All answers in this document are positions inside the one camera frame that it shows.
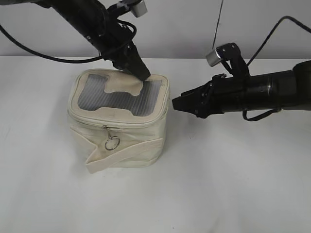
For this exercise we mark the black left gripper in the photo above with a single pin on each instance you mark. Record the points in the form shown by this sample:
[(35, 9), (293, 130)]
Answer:
[(113, 39)]

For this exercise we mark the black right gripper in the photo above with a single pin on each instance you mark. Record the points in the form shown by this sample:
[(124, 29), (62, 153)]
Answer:
[(209, 99)]

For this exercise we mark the cream canvas zipper bag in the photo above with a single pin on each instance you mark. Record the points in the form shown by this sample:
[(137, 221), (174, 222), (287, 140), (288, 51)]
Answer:
[(117, 120)]

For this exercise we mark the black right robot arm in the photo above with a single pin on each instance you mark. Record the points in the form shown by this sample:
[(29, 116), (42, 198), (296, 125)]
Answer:
[(256, 97)]

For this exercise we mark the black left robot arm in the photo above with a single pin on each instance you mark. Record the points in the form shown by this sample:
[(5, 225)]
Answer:
[(84, 15)]

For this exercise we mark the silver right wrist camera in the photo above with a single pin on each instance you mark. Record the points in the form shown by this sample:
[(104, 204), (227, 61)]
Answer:
[(229, 55)]

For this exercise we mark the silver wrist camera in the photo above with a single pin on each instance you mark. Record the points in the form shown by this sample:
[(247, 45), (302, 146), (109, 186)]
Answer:
[(137, 7), (229, 55)]

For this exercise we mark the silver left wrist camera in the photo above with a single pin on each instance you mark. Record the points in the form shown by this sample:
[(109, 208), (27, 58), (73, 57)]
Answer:
[(137, 7)]

